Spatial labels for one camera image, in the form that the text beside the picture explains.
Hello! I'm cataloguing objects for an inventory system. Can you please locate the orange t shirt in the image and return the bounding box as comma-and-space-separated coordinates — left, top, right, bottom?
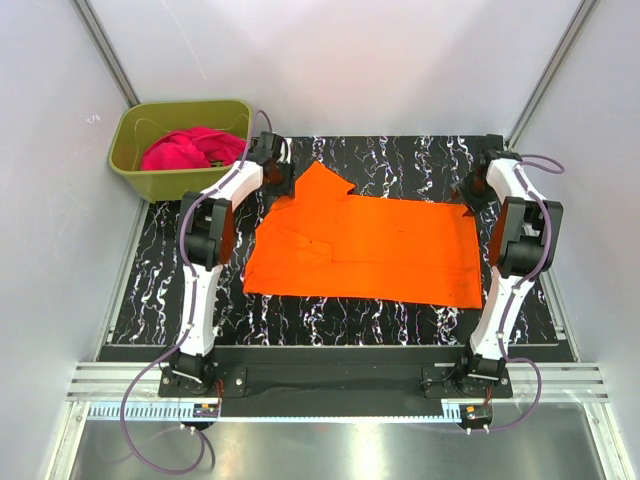
244, 162, 483, 309

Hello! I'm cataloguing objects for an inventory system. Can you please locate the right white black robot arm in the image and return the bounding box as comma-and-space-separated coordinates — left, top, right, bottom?
452, 134, 564, 397

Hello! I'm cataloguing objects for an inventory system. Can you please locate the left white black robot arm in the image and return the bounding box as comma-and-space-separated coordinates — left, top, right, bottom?
162, 131, 295, 396

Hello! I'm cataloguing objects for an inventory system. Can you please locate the magenta pink t shirt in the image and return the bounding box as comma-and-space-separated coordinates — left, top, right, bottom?
140, 127, 247, 171

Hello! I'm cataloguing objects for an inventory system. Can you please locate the olive green plastic bin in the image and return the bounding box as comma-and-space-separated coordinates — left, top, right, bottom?
108, 100, 251, 203

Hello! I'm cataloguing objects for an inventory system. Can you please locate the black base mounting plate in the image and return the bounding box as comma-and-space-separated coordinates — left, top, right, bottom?
97, 343, 576, 419

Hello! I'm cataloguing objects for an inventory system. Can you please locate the right orange connector box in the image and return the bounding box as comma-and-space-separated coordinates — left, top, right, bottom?
463, 404, 493, 422

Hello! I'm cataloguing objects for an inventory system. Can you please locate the orange connector box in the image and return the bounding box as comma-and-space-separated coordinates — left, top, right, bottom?
193, 402, 221, 418
463, 404, 493, 422

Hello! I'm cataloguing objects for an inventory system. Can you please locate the left orange connector box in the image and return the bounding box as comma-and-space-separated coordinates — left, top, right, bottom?
193, 402, 221, 418

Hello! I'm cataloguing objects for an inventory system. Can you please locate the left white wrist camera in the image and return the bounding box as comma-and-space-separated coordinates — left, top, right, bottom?
278, 139, 292, 163

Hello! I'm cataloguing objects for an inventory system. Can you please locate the aluminium frame rail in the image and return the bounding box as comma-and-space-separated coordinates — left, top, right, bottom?
67, 363, 609, 423

